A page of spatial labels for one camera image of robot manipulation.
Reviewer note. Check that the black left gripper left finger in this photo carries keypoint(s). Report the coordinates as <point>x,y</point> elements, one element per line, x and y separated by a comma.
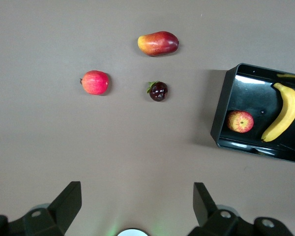
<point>61,211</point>

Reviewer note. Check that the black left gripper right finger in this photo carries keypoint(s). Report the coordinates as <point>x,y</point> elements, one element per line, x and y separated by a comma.
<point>206,211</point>

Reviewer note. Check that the red yellow apple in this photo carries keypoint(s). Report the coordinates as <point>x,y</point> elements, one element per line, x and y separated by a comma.
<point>240,121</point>

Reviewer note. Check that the black plastic box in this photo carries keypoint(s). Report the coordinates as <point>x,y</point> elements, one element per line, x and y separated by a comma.
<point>255,98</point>

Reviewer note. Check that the yellow banana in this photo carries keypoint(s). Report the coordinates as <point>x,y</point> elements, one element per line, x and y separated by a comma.
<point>286,113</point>

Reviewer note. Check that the white round lamp rim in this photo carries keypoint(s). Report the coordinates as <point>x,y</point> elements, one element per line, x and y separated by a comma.
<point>132,233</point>

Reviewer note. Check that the dark purple mangosteen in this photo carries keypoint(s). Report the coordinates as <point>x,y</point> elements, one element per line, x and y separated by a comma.
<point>158,91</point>

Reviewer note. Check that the red apple upper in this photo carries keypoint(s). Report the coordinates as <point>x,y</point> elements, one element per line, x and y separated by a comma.
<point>96,82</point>

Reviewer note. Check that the red yellow mango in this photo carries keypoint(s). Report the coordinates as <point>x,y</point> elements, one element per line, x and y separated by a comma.
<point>158,43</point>

